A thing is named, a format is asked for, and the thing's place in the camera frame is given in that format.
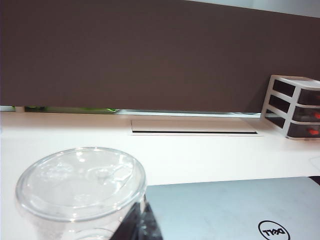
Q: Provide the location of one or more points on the dark translucent organizer drawer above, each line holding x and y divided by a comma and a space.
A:
306, 113
310, 96
300, 130

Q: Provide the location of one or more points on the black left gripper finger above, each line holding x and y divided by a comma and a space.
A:
143, 225

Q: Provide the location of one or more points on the black mouse pad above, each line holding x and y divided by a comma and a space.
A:
316, 180

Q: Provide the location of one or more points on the silver Dell laptop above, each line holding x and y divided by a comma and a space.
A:
225, 207

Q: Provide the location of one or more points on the silver rail under partition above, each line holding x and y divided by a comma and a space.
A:
187, 113

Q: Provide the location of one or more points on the brown fabric desk partition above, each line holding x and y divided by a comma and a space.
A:
150, 55

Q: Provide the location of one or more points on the clear plastic coffee cup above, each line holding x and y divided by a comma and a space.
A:
75, 180

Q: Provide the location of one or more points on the small three-drawer organizer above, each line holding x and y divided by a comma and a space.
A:
292, 107

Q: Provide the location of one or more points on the green object behind partition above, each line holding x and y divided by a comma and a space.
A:
110, 110

